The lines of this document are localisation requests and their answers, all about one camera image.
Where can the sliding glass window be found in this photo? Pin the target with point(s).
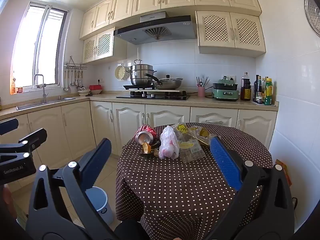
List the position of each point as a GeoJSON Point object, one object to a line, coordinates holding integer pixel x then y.
{"type": "Point", "coordinates": [37, 45]}

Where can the white board under pots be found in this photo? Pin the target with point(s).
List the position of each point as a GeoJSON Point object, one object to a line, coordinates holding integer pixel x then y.
{"type": "Point", "coordinates": [162, 90]}

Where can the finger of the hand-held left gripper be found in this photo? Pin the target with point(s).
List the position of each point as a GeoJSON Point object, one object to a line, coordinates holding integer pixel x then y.
{"type": "Point", "coordinates": [35, 136]}
{"type": "Point", "coordinates": [7, 126]}

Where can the green electric multi cooker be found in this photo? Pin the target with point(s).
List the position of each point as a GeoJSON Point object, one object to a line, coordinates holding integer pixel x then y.
{"type": "Point", "coordinates": [225, 90]}

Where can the cream lower kitchen cabinets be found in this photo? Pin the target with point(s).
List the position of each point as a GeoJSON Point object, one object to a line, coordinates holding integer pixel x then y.
{"type": "Point", "coordinates": [130, 120]}

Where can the white plastic bag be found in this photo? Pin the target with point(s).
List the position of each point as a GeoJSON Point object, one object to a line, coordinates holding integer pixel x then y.
{"type": "Point", "coordinates": [168, 143]}

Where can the black gas stove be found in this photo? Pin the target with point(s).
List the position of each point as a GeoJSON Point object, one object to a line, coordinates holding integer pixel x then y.
{"type": "Point", "coordinates": [152, 96]}

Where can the red soda can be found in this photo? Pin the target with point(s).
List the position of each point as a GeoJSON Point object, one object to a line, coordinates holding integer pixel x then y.
{"type": "Point", "coordinates": [145, 133]}

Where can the steel kitchen sink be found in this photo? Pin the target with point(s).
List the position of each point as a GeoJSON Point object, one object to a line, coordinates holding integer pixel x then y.
{"type": "Point", "coordinates": [45, 103]}

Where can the small red jar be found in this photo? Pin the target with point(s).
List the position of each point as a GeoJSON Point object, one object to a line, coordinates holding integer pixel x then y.
{"type": "Point", "coordinates": [20, 89]}

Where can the yellow green wrapper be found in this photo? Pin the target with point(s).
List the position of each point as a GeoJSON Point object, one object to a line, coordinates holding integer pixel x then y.
{"type": "Point", "coordinates": [202, 134]}

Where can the orange paper bag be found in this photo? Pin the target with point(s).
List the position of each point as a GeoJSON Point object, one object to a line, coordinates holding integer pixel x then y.
{"type": "Point", "coordinates": [285, 170]}

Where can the red container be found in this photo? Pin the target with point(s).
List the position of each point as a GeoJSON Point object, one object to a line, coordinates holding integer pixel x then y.
{"type": "Point", "coordinates": [96, 87]}

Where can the clear plastic wrapper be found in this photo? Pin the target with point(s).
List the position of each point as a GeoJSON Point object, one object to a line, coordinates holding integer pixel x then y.
{"type": "Point", "coordinates": [191, 151]}

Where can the wide cream lattice door cabinet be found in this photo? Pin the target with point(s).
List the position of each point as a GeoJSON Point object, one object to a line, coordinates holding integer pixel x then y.
{"type": "Point", "coordinates": [230, 30]}

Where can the white tray under bottles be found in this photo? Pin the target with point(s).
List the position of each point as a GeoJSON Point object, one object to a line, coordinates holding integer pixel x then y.
{"type": "Point", "coordinates": [275, 103]}

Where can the steel steamer pot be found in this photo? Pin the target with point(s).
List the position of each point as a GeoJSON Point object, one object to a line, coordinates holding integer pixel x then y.
{"type": "Point", "coordinates": [141, 73]}

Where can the stacked white bowls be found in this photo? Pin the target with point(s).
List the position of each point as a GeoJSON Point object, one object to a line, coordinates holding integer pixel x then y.
{"type": "Point", "coordinates": [83, 92]}

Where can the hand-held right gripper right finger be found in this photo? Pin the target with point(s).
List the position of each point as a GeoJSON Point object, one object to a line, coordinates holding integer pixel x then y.
{"type": "Point", "coordinates": [225, 162]}

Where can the orange peel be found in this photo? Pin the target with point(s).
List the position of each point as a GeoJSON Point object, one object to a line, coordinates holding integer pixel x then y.
{"type": "Point", "coordinates": [145, 148]}

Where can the green bottle yellow label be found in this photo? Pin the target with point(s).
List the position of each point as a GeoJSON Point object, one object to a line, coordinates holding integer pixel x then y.
{"type": "Point", "coordinates": [268, 92]}

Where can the round steel steamer tray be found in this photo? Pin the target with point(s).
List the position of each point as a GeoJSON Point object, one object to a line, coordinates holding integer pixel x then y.
{"type": "Point", "coordinates": [313, 12]}

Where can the light blue trash bin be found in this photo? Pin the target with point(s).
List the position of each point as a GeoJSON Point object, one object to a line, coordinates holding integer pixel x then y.
{"type": "Point", "coordinates": [102, 205]}

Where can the person's left hand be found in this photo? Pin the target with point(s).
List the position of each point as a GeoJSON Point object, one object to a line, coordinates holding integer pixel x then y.
{"type": "Point", "coordinates": [7, 201]}

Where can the cream perforated strainer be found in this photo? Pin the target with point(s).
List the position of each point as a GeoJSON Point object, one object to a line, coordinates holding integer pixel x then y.
{"type": "Point", "coordinates": [120, 72]}

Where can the steel kitchen faucet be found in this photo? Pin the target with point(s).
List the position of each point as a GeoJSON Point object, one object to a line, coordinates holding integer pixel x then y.
{"type": "Point", "coordinates": [43, 87]}

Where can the pink utensil holder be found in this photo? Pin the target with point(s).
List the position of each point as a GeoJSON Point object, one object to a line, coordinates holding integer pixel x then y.
{"type": "Point", "coordinates": [201, 92]}

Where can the steel wok with lid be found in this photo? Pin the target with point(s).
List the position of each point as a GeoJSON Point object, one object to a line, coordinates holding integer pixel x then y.
{"type": "Point", "coordinates": [168, 82]}

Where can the bundle of chopsticks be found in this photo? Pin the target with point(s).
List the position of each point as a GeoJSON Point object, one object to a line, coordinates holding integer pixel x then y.
{"type": "Point", "coordinates": [202, 82]}

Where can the yellow printed snack wrapper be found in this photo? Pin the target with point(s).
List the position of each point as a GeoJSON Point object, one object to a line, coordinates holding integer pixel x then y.
{"type": "Point", "coordinates": [182, 130]}

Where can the dark snack wrapper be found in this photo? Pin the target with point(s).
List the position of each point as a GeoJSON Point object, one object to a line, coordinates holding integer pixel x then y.
{"type": "Point", "coordinates": [156, 143]}

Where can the black glass range hood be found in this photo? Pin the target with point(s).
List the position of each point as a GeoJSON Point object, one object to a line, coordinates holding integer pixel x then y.
{"type": "Point", "coordinates": [155, 31]}

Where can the dark sauce bottle yellow label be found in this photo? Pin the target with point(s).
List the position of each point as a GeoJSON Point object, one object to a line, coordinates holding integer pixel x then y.
{"type": "Point", "coordinates": [245, 90]}

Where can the steel wall utensil rack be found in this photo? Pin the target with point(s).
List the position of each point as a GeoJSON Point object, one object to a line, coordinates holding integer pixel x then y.
{"type": "Point", "coordinates": [75, 66]}

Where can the dark glass bottle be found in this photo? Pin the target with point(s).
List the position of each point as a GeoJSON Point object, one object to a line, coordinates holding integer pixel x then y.
{"type": "Point", "coordinates": [257, 90]}

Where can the hanging kitchen utensils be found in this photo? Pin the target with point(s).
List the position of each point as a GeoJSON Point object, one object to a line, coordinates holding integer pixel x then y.
{"type": "Point", "coordinates": [72, 80]}

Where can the orange bottle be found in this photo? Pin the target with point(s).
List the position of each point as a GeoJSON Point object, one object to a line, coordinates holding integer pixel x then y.
{"type": "Point", "coordinates": [13, 86]}

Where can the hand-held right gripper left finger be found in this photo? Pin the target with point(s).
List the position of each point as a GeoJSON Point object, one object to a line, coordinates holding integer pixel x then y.
{"type": "Point", "coordinates": [100, 160]}

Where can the small cream lattice door cabinet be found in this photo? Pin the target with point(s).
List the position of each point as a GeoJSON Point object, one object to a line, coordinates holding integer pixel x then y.
{"type": "Point", "coordinates": [98, 46]}

